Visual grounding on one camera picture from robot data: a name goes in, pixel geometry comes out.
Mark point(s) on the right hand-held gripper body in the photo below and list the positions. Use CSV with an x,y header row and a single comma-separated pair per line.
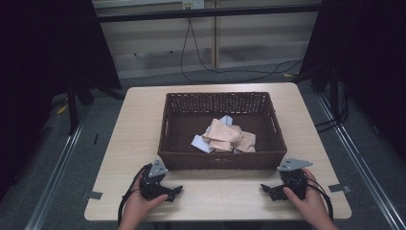
x,y
295,182

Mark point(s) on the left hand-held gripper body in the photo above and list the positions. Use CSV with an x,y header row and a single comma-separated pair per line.
x,y
150,183

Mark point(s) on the peach cloth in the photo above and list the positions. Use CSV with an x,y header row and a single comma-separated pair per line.
x,y
221,133
247,142

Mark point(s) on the light blue cloth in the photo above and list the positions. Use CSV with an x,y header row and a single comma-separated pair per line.
x,y
227,120
201,143

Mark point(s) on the brown wicker basket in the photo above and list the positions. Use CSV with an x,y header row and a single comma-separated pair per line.
x,y
223,159

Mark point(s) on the person's right hand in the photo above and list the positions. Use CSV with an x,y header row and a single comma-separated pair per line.
x,y
308,204

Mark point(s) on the person's left hand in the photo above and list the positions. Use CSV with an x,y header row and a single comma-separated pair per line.
x,y
137,207

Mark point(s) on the grey tape strip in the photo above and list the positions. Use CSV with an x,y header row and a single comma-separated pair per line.
x,y
93,195
339,188

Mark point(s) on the black metal stand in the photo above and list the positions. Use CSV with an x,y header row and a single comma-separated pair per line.
x,y
72,108
334,92

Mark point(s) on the yellow floor tape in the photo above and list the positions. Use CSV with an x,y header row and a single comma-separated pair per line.
x,y
287,75
62,109

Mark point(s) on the black curtain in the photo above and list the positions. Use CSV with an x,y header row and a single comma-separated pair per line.
x,y
367,48
48,48

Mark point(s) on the metal floor rail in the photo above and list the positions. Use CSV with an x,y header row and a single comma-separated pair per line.
x,y
54,179
360,159

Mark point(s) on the black horizontal rail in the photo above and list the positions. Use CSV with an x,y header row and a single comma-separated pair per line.
x,y
207,13

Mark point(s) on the white wall power outlet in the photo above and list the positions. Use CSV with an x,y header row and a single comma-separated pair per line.
x,y
193,4

